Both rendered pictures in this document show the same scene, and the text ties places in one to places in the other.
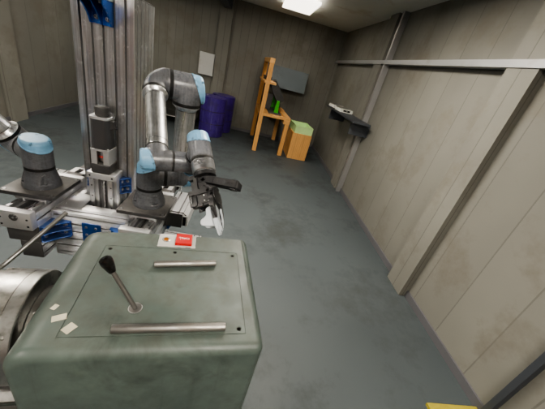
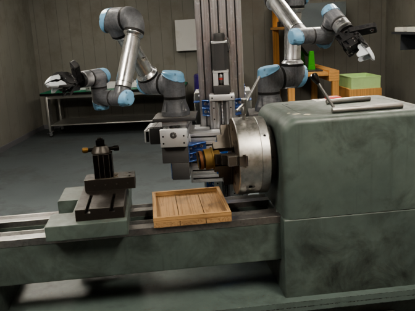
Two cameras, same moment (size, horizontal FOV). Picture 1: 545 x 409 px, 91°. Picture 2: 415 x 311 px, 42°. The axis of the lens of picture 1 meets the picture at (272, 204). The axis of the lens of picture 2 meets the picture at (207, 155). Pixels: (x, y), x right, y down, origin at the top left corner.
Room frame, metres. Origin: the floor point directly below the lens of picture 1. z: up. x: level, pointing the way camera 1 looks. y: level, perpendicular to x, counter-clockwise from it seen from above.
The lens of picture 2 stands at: (-1.70, 0.33, 1.59)
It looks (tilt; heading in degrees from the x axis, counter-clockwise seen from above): 13 degrees down; 12
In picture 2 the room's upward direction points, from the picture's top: 3 degrees counter-clockwise
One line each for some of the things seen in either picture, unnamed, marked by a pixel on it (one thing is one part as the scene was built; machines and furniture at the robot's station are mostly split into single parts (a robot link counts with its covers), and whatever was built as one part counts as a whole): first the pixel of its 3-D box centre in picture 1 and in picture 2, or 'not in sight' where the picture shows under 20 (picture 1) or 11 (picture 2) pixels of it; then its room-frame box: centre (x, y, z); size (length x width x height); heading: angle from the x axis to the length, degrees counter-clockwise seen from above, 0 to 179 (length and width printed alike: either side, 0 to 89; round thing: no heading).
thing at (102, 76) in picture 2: not in sight; (97, 77); (0.71, 1.37, 1.40); 0.11 x 0.08 x 0.09; 156
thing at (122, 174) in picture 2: not in sight; (110, 181); (0.37, 1.21, 1.00); 0.20 x 0.10 x 0.05; 108
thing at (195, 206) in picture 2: not in sight; (189, 205); (0.39, 0.88, 0.89); 0.36 x 0.30 x 0.04; 18
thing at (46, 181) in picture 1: (40, 174); (175, 105); (1.07, 1.10, 1.21); 0.15 x 0.15 x 0.10
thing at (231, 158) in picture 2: not in sight; (230, 159); (0.36, 0.69, 1.09); 0.12 x 0.11 x 0.05; 18
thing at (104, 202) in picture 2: not in sight; (104, 197); (0.30, 1.21, 0.95); 0.43 x 0.18 x 0.04; 18
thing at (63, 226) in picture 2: not in sight; (93, 208); (0.30, 1.27, 0.90); 0.53 x 0.30 x 0.06; 18
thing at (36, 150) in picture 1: (36, 150); (172, 82); (1.07, 1.11, 1.33); 0.13 x 0.12 x 0.14; 71
